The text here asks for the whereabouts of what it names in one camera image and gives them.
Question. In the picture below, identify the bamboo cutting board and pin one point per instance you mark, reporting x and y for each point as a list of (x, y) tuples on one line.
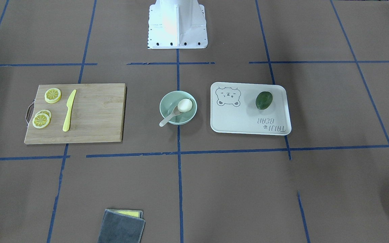
[(97, 114)]

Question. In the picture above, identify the white ceramic spoon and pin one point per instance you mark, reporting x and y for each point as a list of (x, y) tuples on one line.
[(174, 113)]

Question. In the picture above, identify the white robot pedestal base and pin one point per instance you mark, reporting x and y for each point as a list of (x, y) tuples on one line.
[(177, 24)]

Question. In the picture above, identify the cream bear serving tray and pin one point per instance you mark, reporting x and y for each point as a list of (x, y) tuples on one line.
[(233, 109)]

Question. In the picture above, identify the yellow sponge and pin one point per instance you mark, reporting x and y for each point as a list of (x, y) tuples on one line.
[(132, 213)]

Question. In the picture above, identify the green avocado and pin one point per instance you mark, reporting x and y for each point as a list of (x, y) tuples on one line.
[(263, 100)]

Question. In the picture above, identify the lemon slice under top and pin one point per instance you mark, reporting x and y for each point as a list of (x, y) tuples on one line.
[(44, 111)]

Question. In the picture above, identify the yellow plastic knife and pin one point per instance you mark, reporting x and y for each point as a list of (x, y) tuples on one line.
[(69, 105)]

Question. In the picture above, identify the lemon slice lower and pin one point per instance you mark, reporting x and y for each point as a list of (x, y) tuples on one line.
[(41, 120)]

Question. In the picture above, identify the mint green bowl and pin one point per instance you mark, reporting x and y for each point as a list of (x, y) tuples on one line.
[(171, 100)]

